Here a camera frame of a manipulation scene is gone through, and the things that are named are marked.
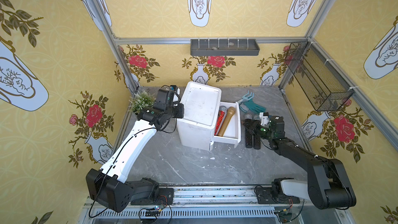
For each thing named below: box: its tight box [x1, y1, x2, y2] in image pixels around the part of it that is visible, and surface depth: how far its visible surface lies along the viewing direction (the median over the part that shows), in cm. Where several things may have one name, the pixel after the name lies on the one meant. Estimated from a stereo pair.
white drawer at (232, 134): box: [211, 101, 241, 149], surface depth 88 cm
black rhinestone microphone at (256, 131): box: [252, 114, 261, 150], surface depth 80 cm
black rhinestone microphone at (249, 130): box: [244, 113, 253, 149], surface depth 92 cm
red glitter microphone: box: [214, 105, 227, 136], surface depth 93 cm
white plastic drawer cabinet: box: [176, 81, 222, 151], surface depth 81 cm
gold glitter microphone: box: [217, 106, 236, 137], surface depth 92 cm
